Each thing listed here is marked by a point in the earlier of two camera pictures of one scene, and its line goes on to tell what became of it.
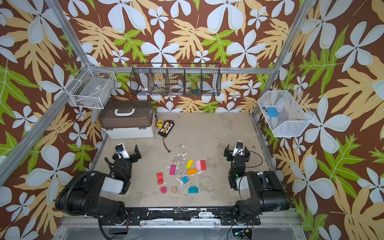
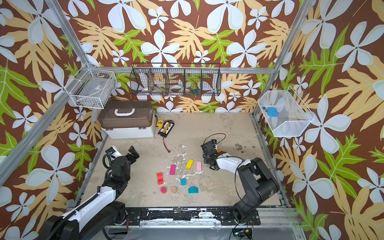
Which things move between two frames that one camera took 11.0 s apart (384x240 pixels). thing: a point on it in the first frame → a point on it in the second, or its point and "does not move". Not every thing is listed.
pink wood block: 198,164 does not move
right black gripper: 237,156 → 210,151
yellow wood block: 190,163 does not move
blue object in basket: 272,111 does not move
